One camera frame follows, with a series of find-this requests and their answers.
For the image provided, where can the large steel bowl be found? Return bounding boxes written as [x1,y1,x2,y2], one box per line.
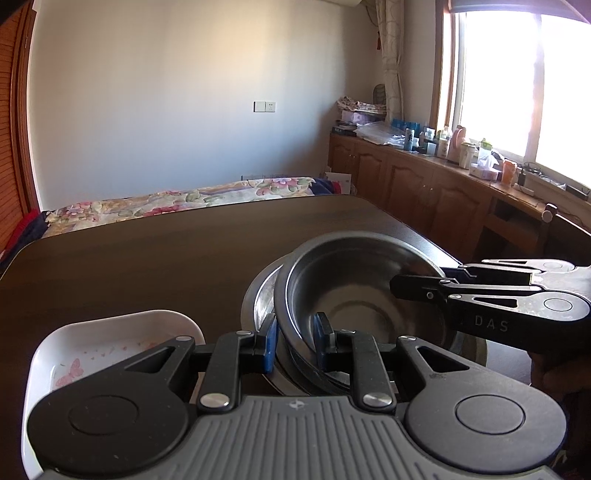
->
[240,256,488,396]

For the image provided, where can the floral square plate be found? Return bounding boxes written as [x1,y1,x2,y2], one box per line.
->
[21,310,205,479]

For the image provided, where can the right hand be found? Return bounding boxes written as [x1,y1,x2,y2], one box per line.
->
[528,352,590,401]

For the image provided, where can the wooden sideboard cabinet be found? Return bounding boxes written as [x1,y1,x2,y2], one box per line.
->
[327,133,591,269]

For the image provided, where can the blue blanket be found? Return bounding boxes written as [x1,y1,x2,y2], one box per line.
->
[310,178,342,196]

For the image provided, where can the stack of papers and boxes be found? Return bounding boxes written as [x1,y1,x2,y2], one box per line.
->
[332,96,387,136]

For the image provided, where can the floral bed quilt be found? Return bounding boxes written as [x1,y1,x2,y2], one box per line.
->
[43,177,318,238]

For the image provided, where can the red and navy clothes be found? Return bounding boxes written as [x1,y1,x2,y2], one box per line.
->
[0,209,48,273]

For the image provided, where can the patterned curtain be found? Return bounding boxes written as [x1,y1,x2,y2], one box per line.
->
[376,0,405,121]

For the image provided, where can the wooden slatted wardrobe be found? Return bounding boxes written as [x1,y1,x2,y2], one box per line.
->
[1,1,38,245]

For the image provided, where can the white wall switch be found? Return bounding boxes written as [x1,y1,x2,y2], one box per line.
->
[253,101,276,113]

